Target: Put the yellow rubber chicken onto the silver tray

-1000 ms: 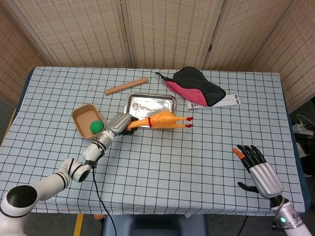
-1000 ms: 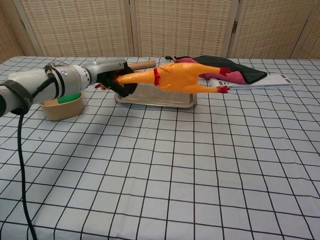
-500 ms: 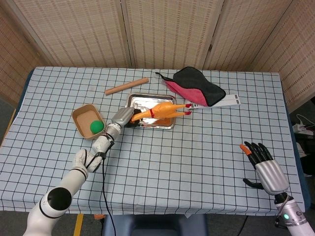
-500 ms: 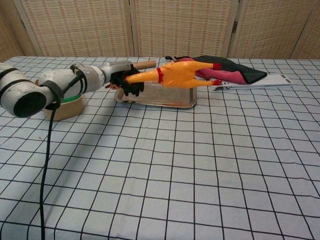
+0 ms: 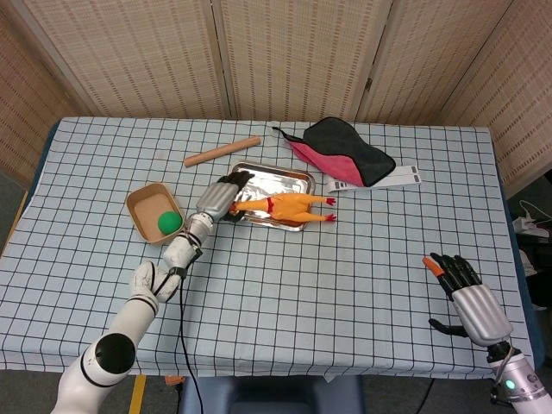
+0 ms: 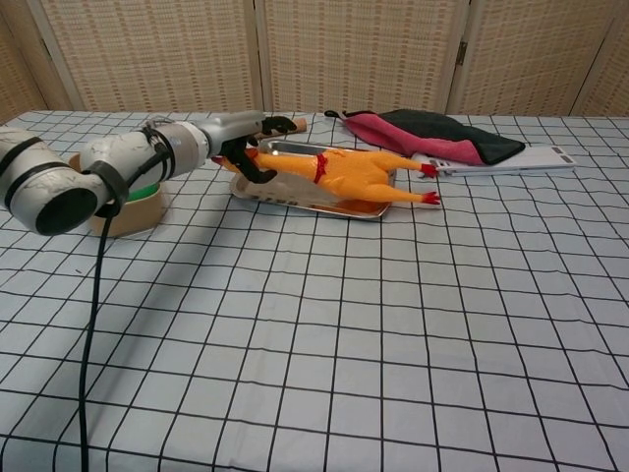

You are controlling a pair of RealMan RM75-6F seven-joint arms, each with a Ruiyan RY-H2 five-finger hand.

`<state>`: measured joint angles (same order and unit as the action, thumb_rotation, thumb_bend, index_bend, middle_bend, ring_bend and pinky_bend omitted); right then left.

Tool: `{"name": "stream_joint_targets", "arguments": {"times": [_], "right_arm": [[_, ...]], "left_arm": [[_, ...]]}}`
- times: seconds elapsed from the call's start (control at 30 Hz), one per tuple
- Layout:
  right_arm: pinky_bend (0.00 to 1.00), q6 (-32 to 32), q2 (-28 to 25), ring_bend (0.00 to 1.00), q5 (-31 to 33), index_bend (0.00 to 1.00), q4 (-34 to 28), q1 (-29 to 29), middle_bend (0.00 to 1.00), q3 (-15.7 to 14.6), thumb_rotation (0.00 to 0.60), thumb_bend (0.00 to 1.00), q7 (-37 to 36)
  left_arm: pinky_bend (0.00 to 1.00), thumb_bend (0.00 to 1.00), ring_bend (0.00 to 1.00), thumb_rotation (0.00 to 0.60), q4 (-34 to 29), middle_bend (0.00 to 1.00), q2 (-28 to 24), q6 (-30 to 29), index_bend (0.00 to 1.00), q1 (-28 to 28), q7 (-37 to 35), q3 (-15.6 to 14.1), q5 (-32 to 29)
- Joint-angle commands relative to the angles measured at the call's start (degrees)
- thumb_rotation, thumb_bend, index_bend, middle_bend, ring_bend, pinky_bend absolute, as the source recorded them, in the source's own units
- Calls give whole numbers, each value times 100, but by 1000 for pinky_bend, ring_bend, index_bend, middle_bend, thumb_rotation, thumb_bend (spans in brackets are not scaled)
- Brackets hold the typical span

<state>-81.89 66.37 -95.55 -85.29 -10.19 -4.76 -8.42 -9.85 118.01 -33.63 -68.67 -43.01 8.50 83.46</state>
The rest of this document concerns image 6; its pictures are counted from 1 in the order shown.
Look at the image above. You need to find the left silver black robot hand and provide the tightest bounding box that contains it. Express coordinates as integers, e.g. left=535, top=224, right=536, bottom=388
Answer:
left=196, top=111, right=299, bottom=184

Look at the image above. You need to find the orange rubber chicken toy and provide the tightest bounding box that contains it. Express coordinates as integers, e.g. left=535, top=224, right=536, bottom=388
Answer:
left=210, top=147, right=441, bottom=216

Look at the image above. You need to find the silver metal tray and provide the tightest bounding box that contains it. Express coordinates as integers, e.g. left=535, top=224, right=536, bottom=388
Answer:
left=230, top=139, right=394, bottom=222

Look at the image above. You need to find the beige woven folding screen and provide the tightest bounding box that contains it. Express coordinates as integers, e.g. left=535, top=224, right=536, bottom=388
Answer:
left=0, top=0, right=629, bottom=117

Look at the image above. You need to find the green ball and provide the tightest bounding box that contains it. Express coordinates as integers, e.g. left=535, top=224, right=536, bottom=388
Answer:
left=125, top=182, right=159, bottom=203

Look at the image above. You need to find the tan square bowl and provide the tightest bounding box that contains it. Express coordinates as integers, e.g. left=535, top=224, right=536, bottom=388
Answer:
left=67, top=151, right=166, bottom=238

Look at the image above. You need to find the pink towel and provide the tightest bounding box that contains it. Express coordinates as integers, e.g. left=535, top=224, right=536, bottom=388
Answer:
left=323, top=109, right=487, bottom=166

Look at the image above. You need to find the dark green towel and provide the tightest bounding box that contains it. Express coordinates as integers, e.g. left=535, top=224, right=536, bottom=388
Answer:
left=380, top=108, right=527, bottom=166

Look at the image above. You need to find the white black checkered tablecloth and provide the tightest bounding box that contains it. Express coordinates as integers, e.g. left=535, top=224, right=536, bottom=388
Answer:
left=0, top=110, right=629, bottom=472

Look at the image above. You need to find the black cable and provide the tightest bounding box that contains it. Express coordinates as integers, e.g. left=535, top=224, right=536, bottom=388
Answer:
left=73, top=125, right=168, bottom=472

